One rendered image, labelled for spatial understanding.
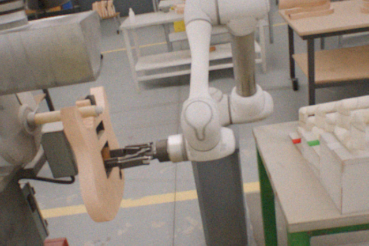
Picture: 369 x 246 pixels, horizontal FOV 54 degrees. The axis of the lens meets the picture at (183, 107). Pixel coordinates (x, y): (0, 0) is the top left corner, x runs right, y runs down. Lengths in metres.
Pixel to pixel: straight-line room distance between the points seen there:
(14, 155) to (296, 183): 0.83
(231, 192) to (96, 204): 1.03
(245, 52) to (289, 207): 0.71
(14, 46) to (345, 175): 0.86
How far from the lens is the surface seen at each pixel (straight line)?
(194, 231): 2.43
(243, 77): 1.65
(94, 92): 1.30
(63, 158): 1.43
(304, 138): 1.24
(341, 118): 1.04
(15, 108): 1.12
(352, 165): 1.00
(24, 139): 1.14
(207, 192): 2.00
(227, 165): 1.89
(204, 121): 0.94
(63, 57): 0.89
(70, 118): 1.02
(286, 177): 1.21
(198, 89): 1.06
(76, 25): 0.86
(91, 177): 1.08
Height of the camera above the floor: 1.63
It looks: 23 degrees down
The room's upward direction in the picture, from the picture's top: 10 degrees counter-clockwise
